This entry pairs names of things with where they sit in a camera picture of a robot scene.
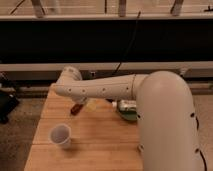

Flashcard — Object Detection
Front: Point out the dark red pepper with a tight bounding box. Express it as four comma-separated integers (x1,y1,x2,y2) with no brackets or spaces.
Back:
70,104,83,116

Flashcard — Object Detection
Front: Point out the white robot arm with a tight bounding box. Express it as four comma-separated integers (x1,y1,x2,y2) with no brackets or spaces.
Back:
54,66,207,171

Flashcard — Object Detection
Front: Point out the foil wrapped food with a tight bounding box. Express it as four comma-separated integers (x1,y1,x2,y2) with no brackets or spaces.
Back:
118,100,136,111

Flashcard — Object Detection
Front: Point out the green plate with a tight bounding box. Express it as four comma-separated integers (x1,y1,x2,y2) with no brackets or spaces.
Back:
117,110,137,121

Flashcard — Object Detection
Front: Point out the white paper cup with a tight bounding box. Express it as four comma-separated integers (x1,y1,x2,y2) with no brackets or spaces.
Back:
49,124,71,149

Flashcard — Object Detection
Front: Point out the black object at left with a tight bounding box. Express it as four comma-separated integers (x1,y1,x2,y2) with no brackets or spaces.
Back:
0,72,20,124

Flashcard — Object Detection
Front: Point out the white wall outlet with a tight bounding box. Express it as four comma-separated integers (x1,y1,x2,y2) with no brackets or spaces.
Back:
89,71,96,79

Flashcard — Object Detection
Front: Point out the black cable on wall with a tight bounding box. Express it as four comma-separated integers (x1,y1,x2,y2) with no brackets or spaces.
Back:
110,10,142,77

